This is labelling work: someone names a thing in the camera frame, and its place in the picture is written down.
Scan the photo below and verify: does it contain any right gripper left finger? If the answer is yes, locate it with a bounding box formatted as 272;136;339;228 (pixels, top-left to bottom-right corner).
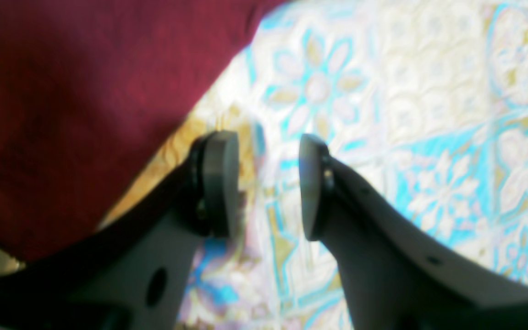
0;130;239;330

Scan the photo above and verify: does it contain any dark red t-shirt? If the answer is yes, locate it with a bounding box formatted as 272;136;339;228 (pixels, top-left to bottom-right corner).
0;0;281;262

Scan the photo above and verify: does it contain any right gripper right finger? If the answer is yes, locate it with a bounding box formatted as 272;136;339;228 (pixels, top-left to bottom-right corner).
299;134;528;330

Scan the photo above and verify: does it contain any patterned tablecloth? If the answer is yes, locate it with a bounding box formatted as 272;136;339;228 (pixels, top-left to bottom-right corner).
105;0;528;330

